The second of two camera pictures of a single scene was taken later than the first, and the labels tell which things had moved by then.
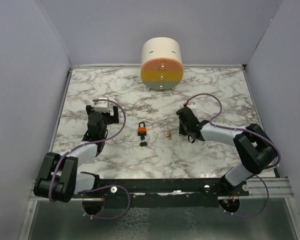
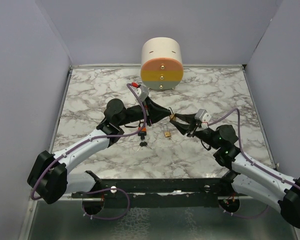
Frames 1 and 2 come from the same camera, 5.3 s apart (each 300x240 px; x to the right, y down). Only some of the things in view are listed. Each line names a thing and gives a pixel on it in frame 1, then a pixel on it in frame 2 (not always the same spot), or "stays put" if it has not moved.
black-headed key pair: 143,144 stays put
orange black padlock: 142,130 stays put
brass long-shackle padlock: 167,133 stays put
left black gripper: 112,118 → 156,112
